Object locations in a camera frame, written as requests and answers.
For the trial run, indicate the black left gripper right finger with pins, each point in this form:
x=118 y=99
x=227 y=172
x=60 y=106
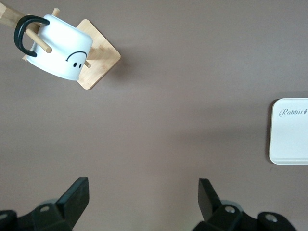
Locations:
x=223 y=216

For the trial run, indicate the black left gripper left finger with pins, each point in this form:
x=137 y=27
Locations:
x=60 y=214

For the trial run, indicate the wooden cup rack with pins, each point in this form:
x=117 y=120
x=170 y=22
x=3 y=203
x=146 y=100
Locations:
x=103 y=57

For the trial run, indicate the beige rectangular tray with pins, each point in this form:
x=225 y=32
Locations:
x=291 y=137

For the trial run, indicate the brown table mat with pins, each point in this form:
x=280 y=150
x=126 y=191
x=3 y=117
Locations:
x=168 y=72

